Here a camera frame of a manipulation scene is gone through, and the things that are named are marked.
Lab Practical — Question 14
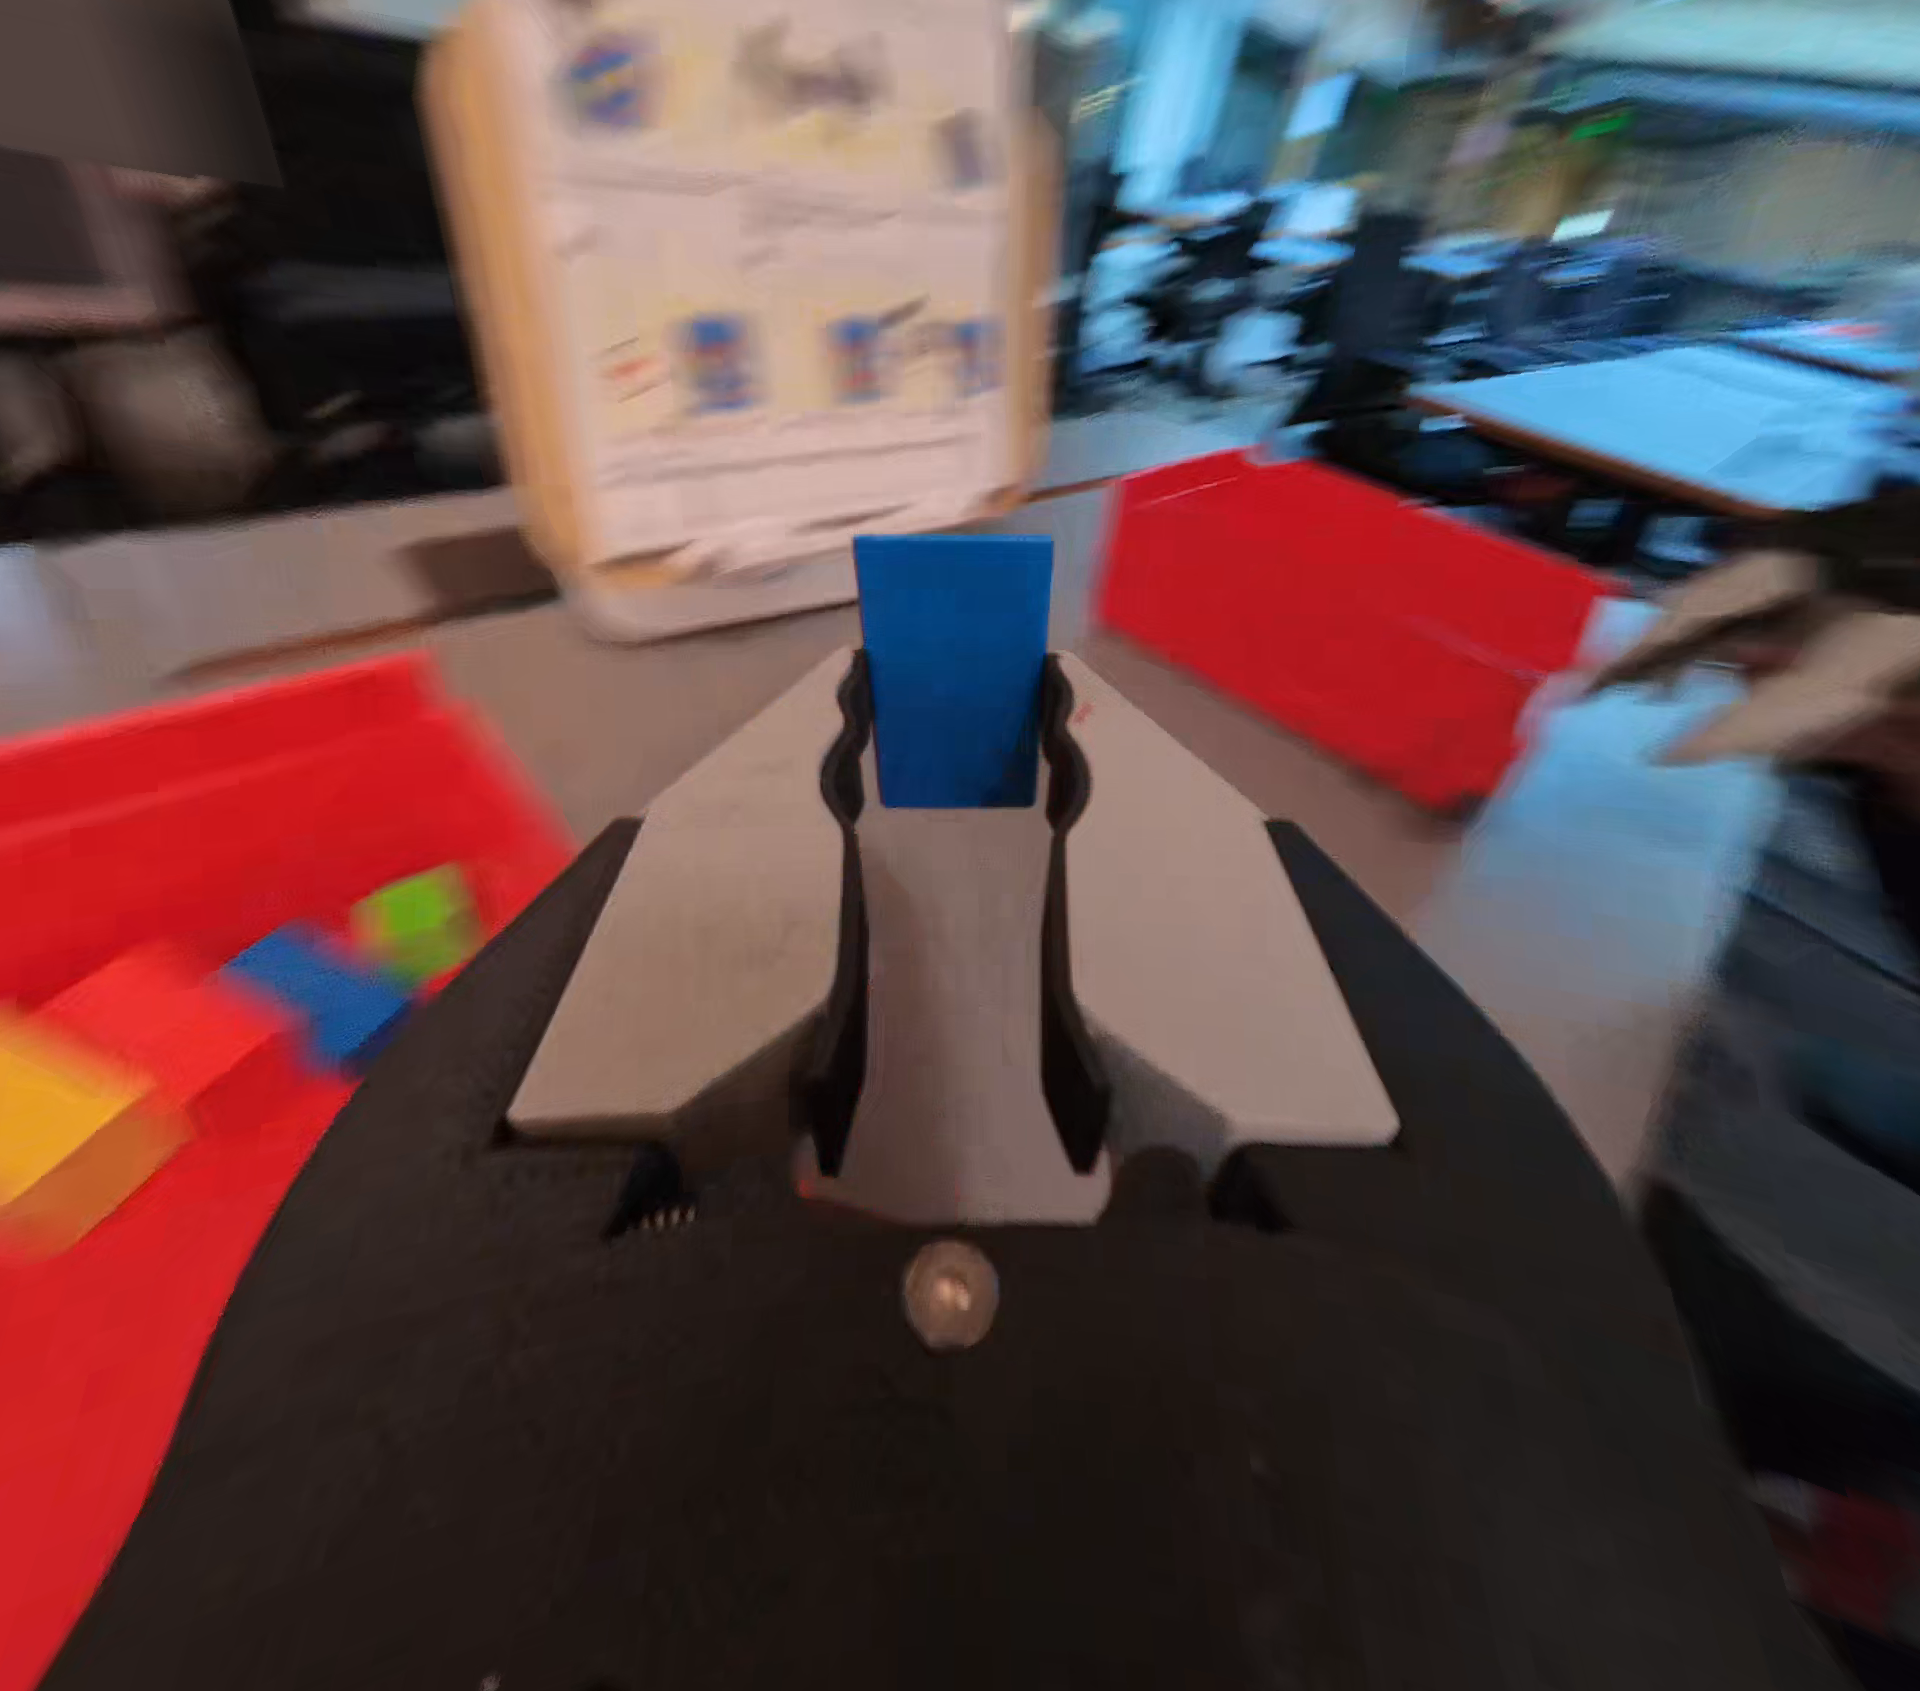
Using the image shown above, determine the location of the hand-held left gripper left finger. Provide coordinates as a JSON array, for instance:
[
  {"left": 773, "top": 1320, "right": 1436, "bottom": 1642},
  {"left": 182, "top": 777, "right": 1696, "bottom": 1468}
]
[{"left": 506, "top": 648, "right": 874, "bottom": 1180}]

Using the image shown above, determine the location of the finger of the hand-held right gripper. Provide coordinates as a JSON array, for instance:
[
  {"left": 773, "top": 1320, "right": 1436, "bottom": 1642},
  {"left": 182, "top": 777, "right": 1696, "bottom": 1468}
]
[
  {"left": 1590, "top": 549, "right": 1836, "bottom": 694},
  {"left": 1645, "top": 611, "right": 1920, "bottom": 771}
]

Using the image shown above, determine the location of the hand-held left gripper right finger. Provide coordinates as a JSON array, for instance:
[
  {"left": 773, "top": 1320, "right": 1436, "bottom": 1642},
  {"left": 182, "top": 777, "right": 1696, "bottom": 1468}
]
[{"left": 1040, "top": 652, "right": 1401, "bottom": 1180}]

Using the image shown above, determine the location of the red plastic bin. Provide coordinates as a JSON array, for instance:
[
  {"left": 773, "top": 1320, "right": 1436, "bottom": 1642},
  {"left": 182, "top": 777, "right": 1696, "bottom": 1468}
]
[
  {"left": 1091, "top": 449, "right": 1629, "bottom": 812},
  {"left": 0, "top": 653, "right": 586, "bottom": 1691}
]

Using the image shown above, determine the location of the blue wooden block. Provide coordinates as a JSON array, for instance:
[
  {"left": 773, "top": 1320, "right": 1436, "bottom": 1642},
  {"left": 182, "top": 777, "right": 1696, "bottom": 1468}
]
[
  {"left": 853, "top": 532, "right": 1056, "bottom": 812},
  {"left": 225, "top": 921, "right": 422, "bottom": 1067}
]

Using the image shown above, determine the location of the grey office desk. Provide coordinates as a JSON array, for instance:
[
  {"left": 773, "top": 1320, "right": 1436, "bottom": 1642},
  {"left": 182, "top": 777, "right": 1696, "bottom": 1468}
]
[{"left": 1412, "top": 341, "right": 1920, "bottom": 517}]

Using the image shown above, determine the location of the green wooden cube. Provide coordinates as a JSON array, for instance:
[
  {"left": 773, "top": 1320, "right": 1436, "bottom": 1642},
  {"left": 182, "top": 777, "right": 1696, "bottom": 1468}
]
[{"left": 355, "top": 867, "right": 483, "bottom": 980}]

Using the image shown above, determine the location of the red wooden block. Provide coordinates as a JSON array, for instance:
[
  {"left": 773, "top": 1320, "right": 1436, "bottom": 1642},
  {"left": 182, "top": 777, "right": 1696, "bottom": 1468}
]
[{"left": 45, "top": 949, "right": 288, "bottom": 1125}]

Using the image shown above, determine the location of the yellow wooden block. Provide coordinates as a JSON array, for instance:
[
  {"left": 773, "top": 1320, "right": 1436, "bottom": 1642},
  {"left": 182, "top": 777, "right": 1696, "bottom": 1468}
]
[{"left": 0, "top": 1017, "right": 189, "bottom": 1250}]

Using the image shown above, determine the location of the wooden instruction board stand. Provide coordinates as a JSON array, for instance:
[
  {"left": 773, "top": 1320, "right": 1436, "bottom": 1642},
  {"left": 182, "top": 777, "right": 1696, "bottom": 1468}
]
[{"left": 420, "top": 0, "right": 1064, "bottom": 645}]

